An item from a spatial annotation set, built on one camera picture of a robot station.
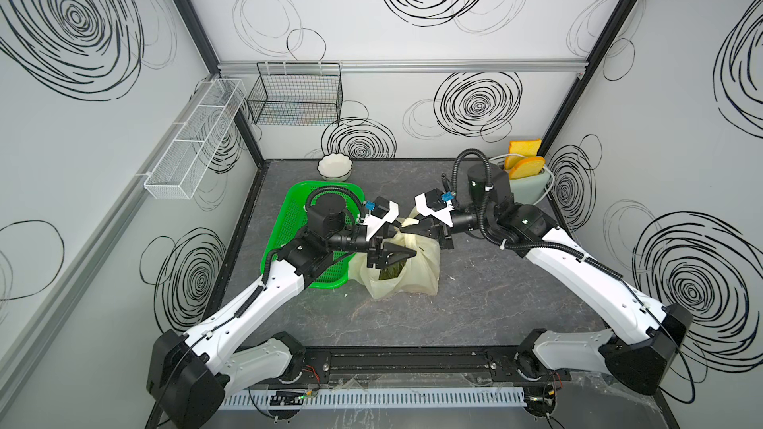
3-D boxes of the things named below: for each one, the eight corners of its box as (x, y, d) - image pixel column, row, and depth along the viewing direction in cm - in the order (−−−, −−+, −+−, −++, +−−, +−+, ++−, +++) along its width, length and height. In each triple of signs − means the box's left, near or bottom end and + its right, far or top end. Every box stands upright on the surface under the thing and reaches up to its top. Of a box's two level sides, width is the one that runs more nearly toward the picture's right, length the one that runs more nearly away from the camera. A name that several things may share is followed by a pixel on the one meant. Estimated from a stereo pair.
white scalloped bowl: (316, 181, 115) (314, 175, 113) (320, 159, 123) (319, 153, 121) (350, 181, 115) (349, 175, 113) (353, 159, 123) (352, 153, 121)
